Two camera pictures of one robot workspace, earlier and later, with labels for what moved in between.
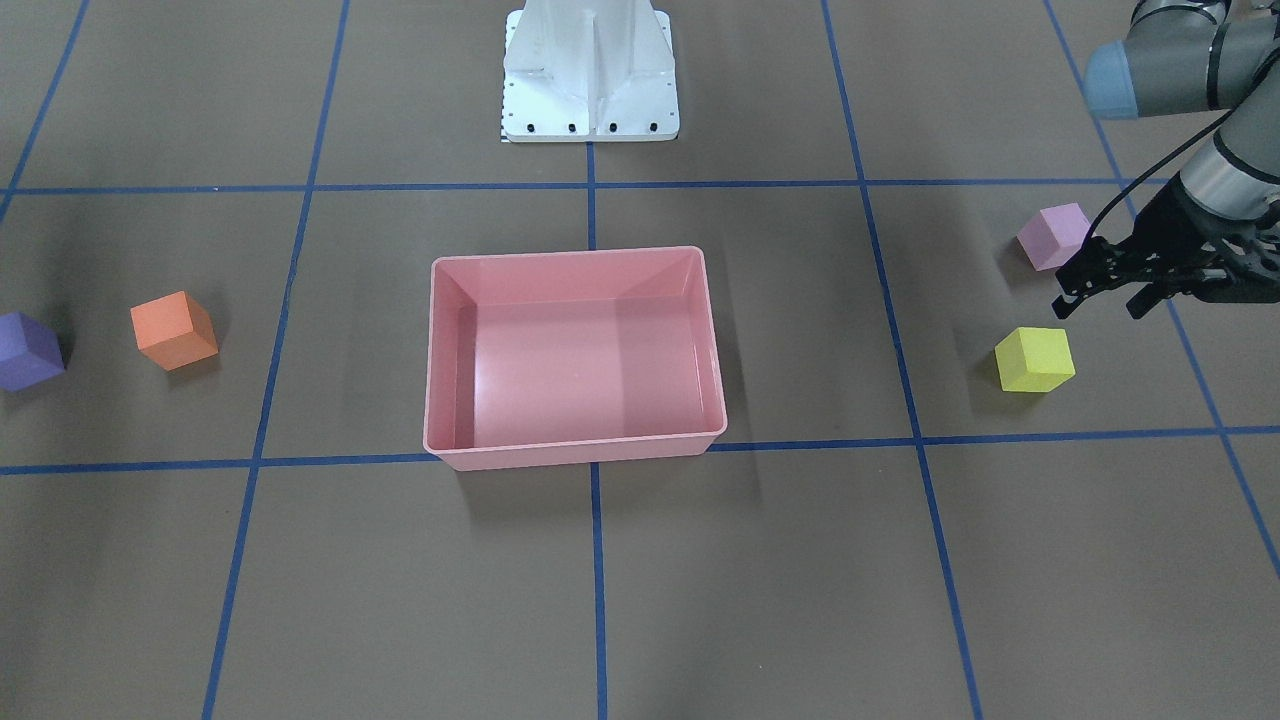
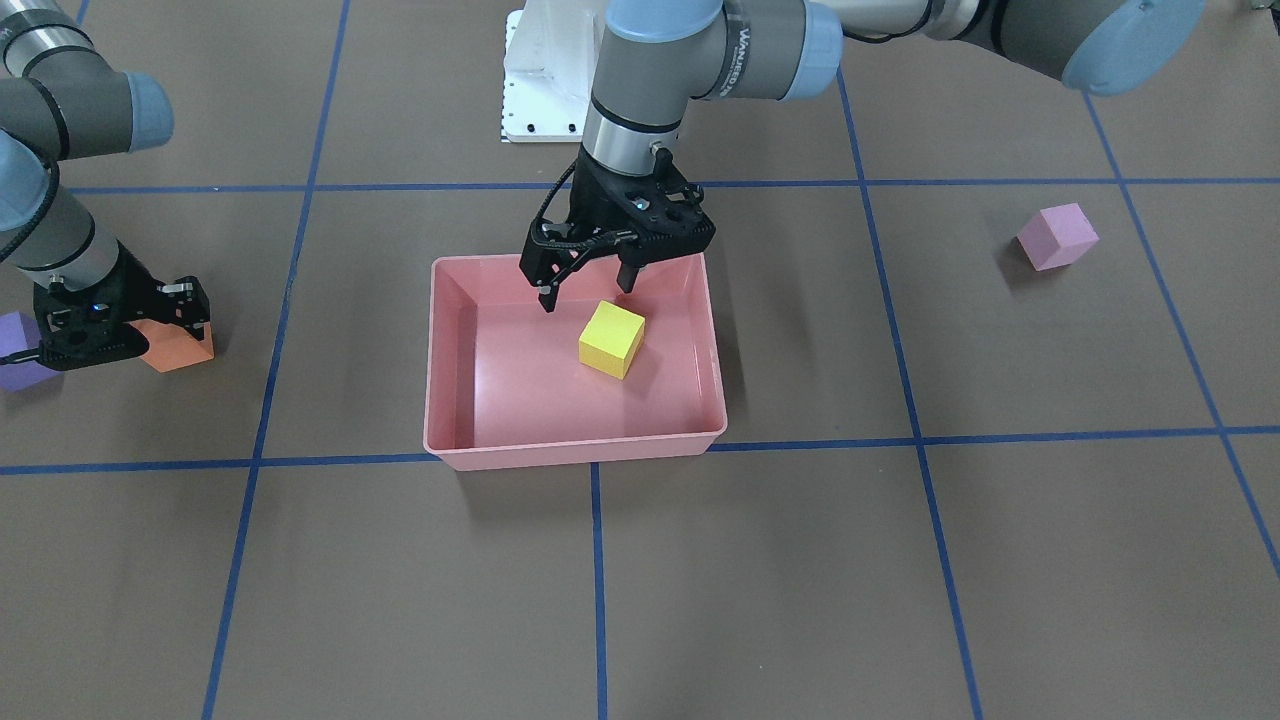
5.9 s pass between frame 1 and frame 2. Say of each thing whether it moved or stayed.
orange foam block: stayed
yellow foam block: moved
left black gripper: moved
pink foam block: stayed
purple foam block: stayed
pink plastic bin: stayed
